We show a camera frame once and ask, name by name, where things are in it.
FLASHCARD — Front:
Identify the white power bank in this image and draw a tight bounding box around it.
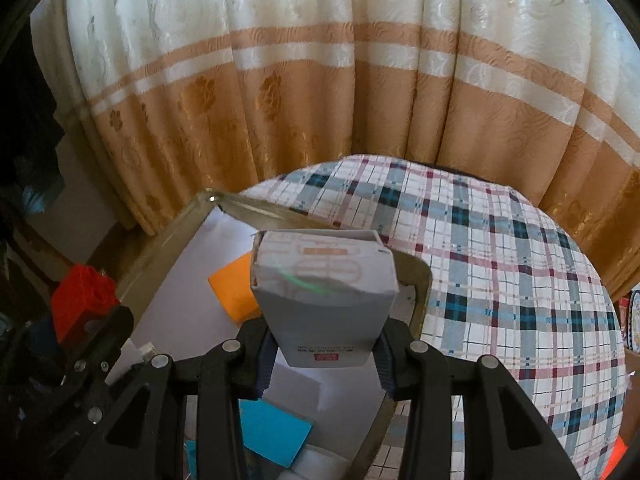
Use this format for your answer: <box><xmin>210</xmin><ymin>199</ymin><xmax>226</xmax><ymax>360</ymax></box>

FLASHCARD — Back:
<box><xmin>105</xmin><ymin>338</ymin><xmax>158</xmax><ymax>386</ymax></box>

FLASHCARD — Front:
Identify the orange red object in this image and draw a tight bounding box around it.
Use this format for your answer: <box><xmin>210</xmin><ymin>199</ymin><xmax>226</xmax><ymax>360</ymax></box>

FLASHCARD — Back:
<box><xmin>600</xmin><ymin>437</ymin><xmax>628</xmax><ymax>480</ymax></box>

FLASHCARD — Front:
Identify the white paper tray liner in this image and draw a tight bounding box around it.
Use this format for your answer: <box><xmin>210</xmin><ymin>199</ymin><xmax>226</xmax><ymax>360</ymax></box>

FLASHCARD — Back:
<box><xmin>120</xmin><ymin>208</ymin><xmax>409</xmax><ymax>479</ymax></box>

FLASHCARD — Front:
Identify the red toy brick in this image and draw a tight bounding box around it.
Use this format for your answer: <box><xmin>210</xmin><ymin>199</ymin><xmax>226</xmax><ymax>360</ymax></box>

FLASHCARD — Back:
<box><xmin>51</xmin><ymin>264</ymin><xmax>119</xmax><ymax>349</ymax></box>

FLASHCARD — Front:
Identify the small teal toy block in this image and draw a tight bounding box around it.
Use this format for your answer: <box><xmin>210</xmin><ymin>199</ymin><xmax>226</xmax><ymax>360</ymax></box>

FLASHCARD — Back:
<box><xmin>239</xmin><ymin>400</ymin><xmax>314</xmax><ymax>468</ymax></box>

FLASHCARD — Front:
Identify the orange cube block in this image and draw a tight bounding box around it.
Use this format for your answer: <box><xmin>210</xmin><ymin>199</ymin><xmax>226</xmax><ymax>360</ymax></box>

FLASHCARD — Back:
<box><xmin>208</xmin><ymin>252</ymin><xmax>262</xmax><ymax>326</ymax></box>

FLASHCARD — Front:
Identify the cardboard box with goods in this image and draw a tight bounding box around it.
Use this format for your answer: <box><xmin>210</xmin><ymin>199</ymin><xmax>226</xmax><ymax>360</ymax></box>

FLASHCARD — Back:
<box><xmin>617</xmin><ymin>285</ymin><xmax>639</xmax><ymax>445</ymax></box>

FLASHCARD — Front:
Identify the gold metal tin tray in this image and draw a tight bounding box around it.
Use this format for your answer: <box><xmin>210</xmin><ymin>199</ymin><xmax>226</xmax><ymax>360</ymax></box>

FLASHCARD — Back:
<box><xmin>114</xmin><ymin>188</ymin><xmax>434</xmax><ymax>480</ymax></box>

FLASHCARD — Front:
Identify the plaid tablecloth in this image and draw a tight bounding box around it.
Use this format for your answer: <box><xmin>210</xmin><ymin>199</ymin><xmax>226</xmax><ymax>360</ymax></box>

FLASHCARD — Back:
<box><xmin>247</xmin><ymin>155</ymin><xmax>627</xmax><ymax>479</ymax></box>

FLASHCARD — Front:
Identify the tall white carton box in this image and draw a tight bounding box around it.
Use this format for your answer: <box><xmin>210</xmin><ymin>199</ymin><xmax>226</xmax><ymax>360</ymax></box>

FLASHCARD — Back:
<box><xmin>250</xmin><ymin>229</ymin><xmax>399</xmax><ymax>368</ymax></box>

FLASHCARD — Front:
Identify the cream and orange curtain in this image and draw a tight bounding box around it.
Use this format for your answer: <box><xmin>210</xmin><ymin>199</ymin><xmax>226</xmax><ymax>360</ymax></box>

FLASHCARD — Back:
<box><xmin>29</xmin><ymin>0</ymin><xmax>639</xmax><ymax>296</ymax></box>

